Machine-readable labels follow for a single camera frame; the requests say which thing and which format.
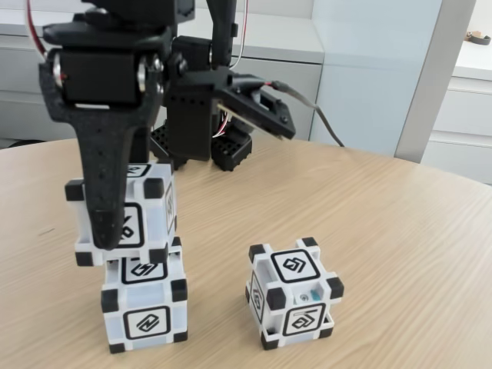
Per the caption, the black gripper camera module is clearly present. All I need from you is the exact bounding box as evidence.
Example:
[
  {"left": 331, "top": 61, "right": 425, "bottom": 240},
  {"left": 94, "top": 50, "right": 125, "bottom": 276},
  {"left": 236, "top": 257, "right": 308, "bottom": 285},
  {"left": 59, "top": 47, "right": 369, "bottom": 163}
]
[{"left": 214, "top": 71, "right": 298, "bottom": 142}]

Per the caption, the red white base wire bundle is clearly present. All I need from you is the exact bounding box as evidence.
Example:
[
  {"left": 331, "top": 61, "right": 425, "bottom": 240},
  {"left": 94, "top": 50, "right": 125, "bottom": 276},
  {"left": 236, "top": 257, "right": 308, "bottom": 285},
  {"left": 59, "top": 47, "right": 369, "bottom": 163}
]
[{"left": 211, "top": 109, "right": 230, "bottom": 138}]

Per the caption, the grey partition post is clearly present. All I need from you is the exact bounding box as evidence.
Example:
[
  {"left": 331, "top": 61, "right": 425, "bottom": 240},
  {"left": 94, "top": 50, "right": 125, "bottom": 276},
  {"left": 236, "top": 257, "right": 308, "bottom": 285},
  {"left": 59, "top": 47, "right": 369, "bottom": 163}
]
[{"left": 394, "top": 0, "right": 478, "bottom": 162}]

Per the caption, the white cube with nested-squares symbol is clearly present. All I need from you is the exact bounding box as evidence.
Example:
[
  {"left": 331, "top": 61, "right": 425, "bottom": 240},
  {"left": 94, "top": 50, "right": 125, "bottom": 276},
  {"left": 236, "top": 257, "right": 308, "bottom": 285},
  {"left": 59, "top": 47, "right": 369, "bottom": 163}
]
[{"left": 245, "top": 237, "right": 345, "bottom": 351}]

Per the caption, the grey camera cable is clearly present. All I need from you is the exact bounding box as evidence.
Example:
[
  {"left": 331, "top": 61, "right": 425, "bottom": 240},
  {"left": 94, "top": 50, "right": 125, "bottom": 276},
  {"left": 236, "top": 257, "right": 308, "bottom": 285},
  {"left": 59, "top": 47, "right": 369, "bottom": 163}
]
[{"left": 268, "top": 79, "right": 346, "bottom": 148}]

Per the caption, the white cube with bolt symbol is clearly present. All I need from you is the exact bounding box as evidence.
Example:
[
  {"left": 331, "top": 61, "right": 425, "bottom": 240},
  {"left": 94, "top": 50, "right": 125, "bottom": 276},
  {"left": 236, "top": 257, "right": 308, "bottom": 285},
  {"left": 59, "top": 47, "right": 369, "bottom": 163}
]
[{"left": 100, "top": 236, "right": 189, "bottom": 354}]

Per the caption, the white cube with angular-letter symbol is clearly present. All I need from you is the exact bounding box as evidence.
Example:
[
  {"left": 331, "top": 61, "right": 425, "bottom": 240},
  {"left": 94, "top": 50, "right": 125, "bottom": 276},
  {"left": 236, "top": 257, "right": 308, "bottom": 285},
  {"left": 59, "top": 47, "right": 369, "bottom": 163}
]
[{"left": 64, "top": 163, "right": 178, "bottom": 268}]

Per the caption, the red white gripper servo wire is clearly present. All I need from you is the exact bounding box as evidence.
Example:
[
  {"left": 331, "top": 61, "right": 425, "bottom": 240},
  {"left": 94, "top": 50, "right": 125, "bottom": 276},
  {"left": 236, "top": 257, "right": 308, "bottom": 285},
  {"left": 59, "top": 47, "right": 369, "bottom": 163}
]
[{"left": 25, "top": 0, "right": 53, "bottom": 61}]

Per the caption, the white low cabinet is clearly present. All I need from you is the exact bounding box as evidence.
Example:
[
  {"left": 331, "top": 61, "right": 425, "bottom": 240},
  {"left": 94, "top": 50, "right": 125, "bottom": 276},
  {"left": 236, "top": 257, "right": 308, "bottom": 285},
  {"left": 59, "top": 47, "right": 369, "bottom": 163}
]
[{"left": 0, "top": 21, "right": 324, "bottom": 150}]

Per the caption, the white drawer unit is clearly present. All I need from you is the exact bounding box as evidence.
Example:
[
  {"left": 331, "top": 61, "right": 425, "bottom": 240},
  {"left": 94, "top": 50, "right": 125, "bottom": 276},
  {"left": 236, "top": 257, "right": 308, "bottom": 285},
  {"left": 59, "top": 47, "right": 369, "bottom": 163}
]
[{"left": 421, "top": 38, "right": 492, "bottom": 184}]

